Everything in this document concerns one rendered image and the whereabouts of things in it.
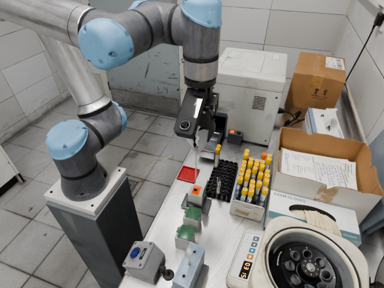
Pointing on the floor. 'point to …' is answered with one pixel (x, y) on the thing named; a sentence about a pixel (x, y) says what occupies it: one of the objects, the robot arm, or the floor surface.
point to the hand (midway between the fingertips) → (196, 149)
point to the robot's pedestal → (103, 234)
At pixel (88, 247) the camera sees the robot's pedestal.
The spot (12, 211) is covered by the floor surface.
